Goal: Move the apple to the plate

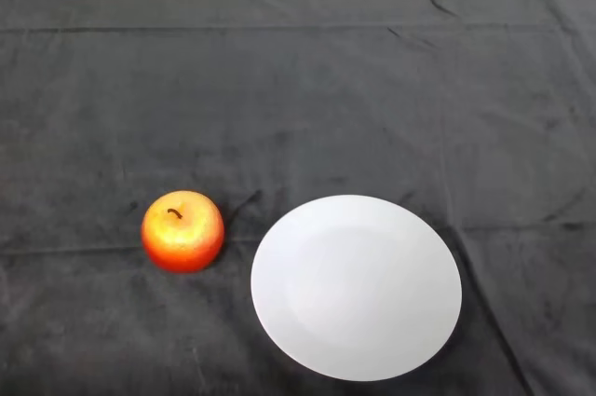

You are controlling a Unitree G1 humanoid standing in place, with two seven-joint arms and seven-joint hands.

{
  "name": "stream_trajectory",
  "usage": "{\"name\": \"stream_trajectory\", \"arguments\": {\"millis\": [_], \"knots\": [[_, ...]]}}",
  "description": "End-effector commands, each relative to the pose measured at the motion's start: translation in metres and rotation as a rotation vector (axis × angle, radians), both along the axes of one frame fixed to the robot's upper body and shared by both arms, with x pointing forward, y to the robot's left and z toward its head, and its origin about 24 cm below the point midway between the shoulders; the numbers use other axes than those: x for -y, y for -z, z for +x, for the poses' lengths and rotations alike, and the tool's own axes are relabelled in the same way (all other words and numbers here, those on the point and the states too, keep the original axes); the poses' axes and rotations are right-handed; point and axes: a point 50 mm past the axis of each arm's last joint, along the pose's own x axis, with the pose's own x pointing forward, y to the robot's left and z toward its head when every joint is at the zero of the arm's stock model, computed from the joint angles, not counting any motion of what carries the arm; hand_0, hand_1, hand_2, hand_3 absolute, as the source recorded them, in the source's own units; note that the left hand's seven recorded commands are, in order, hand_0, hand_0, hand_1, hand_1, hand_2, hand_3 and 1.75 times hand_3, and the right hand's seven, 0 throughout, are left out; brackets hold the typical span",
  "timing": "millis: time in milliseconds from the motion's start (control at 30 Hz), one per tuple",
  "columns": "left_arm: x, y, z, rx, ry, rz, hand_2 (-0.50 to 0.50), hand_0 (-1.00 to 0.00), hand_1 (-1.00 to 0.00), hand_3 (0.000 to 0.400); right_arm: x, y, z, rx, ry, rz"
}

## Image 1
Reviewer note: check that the red yellow apple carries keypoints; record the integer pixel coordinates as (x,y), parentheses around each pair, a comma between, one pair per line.
(182,237)

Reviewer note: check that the white round plate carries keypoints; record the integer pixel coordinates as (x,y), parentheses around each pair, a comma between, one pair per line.
(356,293)

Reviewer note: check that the black velvet cloth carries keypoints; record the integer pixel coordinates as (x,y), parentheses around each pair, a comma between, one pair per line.
(298,88)

